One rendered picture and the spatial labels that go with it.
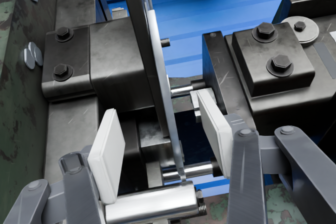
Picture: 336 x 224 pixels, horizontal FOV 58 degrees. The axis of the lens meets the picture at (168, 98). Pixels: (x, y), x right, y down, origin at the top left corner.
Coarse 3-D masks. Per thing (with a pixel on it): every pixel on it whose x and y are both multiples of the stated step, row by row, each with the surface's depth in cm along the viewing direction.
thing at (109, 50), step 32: (128, 0) 23; (64, 32) 36; (96, 32) 37; (128, 32) 36; (64, 64) 34; (96, 64) 34; (128, 64) 34; (64, 96) 34; (128, 96) 36; (160, 96) 34; (160, 128) 40
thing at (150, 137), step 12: (144, 108) 46; (144, 120) 44; (156, 120) 44; (144, 132) 43; (156, 132) 43; (144, 144) 42; (156, 144) 42; (168, 144) 43; (156, 156) 46; (168, 156) 46
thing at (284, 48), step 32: (256, 32) 43; (288, 32) 42; (320, 32) 46; (256, 64) 40; (288, 64) 38; (320, 64) 42; (256, 96) 41; (288, 96) 40; (320, 96) 40; (256, 128) 43
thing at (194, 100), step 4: (208, 88) 50; (192, 92) 50; (208, 92) 49; (212, 92) 49; (192, 96) 49; (196, 96) 49; (212, 96) 48; (192, 100) 48; (196, 100) 48; (192, 104) 49; (196, 104) 48; (216, 104) 48; (196, 108) 48; (196, 112) 48; (196, 116) 48; (200, 116) 48; (196, 120) 49; (200, 120) 49
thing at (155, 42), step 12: (144, 0) 28; (156, 24) 26; (156, 36) 26; (156, 48) 26; (156, 60) 26; (168, 96) 26; (168, 108) 27; (168, 120) 27; (168, 132) 28; (180, 156) 30
